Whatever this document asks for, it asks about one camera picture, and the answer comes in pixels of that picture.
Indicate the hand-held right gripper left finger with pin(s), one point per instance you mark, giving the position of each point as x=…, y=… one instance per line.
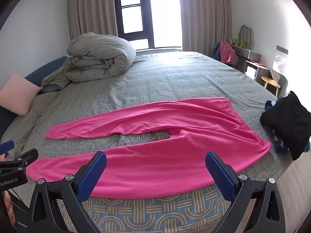
x=93, y=174

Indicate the grey wall socket panel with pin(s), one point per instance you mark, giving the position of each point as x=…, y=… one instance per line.
x=281, y=49

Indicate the pink pants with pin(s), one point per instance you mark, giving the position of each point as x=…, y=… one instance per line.
x=158, y=165

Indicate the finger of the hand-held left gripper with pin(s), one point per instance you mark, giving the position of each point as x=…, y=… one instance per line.
x=24, y=159
x=6, y=146

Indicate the pink pillow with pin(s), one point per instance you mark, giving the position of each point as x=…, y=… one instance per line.
x=17, y=94

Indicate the wavy framed mirror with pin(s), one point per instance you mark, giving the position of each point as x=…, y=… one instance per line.
x=245, y=32

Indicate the row of green bottles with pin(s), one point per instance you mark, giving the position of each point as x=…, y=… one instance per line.
x=239, y=43

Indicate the beige curtain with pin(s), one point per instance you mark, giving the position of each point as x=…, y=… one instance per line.
x=206, y=17
x=92, y=12

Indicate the folded patterned duvet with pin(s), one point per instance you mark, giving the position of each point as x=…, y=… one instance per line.
x=97, y=58

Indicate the round wooden stool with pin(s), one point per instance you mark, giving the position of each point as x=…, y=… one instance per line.
x=269, y=80

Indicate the black garment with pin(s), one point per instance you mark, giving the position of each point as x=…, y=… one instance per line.
x=286, y=121

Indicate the dark blue headboard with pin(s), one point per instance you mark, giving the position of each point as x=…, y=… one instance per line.
x=46, y=70

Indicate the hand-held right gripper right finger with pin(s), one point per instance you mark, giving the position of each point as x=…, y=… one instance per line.
x=220, y=174

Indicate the dark blue garment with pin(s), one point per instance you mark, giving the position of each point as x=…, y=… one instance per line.
x=269, y=105

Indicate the person's left hand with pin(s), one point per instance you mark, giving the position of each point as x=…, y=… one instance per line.
x=7, y=205

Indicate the teal jacket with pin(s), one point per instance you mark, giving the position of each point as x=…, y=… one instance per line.
x=216, y=51

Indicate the pink garment on chair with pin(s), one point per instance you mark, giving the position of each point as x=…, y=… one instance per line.
x=227, y=52

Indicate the grey chair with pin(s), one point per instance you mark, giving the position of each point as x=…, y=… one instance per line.
x=280, y=77

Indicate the bed with patterned sheet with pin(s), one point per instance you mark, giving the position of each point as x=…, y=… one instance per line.
x=170, y=77

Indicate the grey dressing table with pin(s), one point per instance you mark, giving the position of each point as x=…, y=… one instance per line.
x=245, y=53

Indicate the dark framed window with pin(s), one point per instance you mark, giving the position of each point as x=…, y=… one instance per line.
x=136, y=12

